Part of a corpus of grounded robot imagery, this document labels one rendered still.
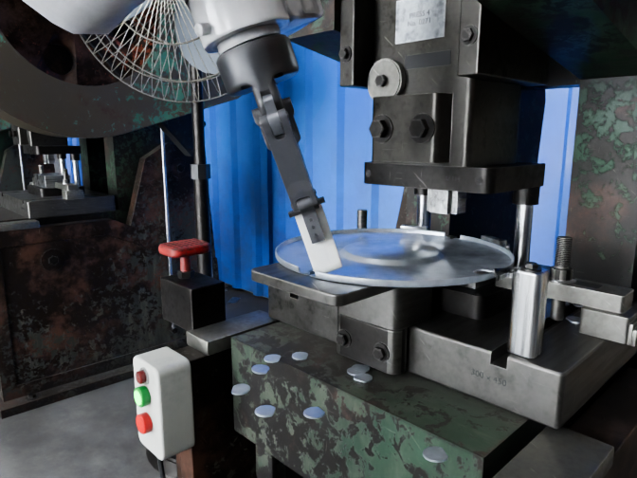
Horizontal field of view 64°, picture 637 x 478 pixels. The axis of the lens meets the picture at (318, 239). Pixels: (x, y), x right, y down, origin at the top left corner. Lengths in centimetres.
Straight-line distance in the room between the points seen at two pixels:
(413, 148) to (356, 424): 33
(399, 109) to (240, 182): 242
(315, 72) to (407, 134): 192
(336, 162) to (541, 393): 193
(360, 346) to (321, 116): 193
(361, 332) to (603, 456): 27
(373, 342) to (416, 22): 39
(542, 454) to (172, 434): 47
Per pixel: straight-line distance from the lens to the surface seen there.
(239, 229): 307
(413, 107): 63
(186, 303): 80
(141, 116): 188
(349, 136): 237
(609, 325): 65
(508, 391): 59
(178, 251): 80
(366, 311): 62
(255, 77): 49
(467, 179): 64
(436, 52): 66
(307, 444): 69
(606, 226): 84
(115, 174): 214
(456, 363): 61
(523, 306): 56
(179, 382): 74
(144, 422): 77
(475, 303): 66
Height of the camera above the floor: 93
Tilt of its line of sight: 11 degrees down
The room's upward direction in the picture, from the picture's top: straight up
